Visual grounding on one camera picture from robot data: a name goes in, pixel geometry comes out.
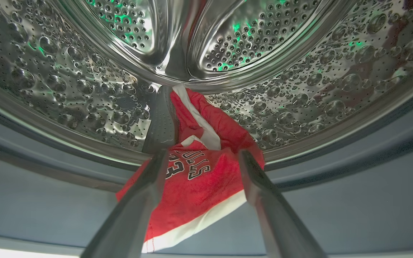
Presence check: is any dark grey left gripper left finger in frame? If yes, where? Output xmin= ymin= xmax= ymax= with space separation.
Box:
xmin=80 ymin=149 xmax=170 ymax=258

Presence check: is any red Bulls jersey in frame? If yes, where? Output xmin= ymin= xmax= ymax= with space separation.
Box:
xmin=116 ymin=84 xmax=265 ymax=253

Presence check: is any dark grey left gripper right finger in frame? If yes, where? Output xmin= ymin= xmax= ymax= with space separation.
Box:
xmin=238 ymin=149 xmax=327 ymax=258

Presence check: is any white front-load washing machine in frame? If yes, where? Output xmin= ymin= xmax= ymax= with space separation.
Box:
xmin=0 ymin=0 xmax=413 ymax=258

